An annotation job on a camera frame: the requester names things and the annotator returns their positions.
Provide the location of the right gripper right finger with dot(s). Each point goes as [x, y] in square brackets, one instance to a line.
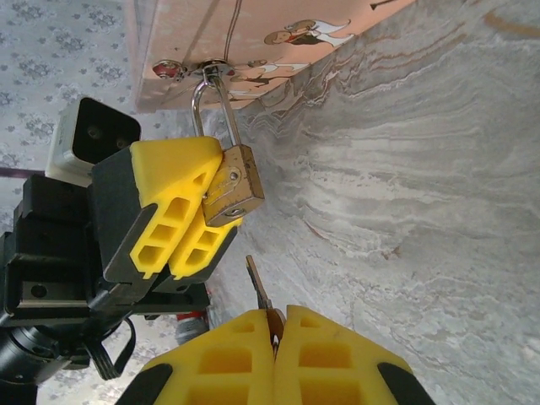
[329, 367]

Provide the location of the brass padlock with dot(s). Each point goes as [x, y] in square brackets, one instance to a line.
[236, 185]

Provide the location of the metal key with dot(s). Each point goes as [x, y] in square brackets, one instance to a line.
[257, 287]

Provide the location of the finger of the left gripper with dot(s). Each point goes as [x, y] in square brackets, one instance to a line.
[169, 177]
[198, 253]

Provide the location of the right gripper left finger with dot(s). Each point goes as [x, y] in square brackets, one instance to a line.
[228, 371]

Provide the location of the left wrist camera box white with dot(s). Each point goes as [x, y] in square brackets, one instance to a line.
[101, 131]

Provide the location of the pink tin box cartoon couple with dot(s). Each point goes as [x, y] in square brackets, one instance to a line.
[295, 17]

